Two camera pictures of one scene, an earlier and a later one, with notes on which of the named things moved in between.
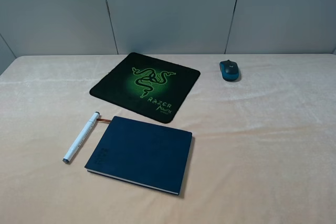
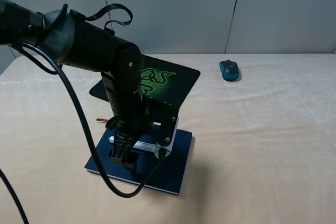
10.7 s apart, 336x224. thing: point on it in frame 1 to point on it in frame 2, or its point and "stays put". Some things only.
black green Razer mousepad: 147,87 stays put
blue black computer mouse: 230,70 stays put
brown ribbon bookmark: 104,120 stays put
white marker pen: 81,138 to 145,146
